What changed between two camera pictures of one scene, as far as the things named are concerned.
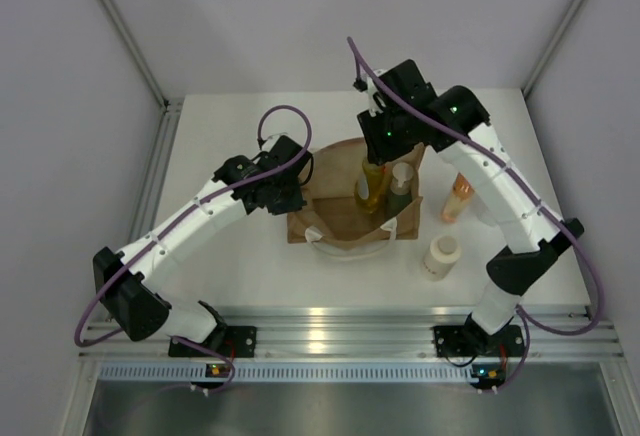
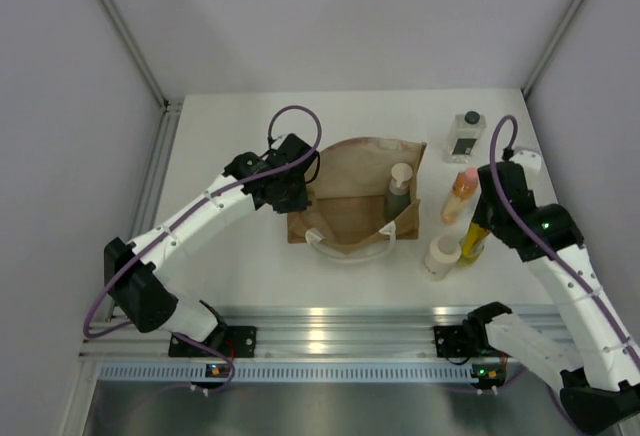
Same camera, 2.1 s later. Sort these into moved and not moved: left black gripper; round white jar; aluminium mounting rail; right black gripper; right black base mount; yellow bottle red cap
Moved: right black gripper; yellow bottle red cap
Not moved: right black base mount; aluminium mounting rail; round white jar; left black gripper
